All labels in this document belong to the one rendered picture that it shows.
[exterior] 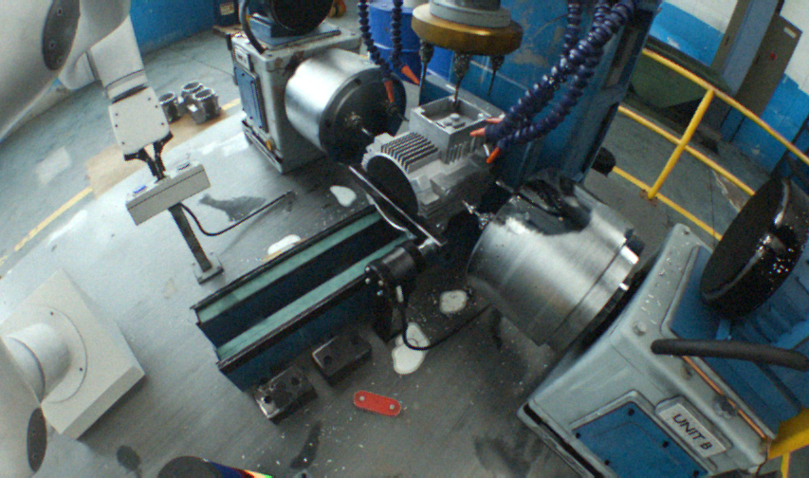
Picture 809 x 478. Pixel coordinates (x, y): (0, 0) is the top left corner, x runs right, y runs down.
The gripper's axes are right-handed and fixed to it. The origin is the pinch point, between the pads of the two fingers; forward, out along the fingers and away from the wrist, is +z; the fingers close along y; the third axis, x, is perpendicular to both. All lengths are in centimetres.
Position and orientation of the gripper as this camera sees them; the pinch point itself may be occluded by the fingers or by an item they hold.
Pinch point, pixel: (157, 168)
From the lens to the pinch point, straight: 74.7
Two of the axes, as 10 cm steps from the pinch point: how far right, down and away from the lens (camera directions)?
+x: -6.4, -3.4, 6.9
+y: 7.5, -4.6, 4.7
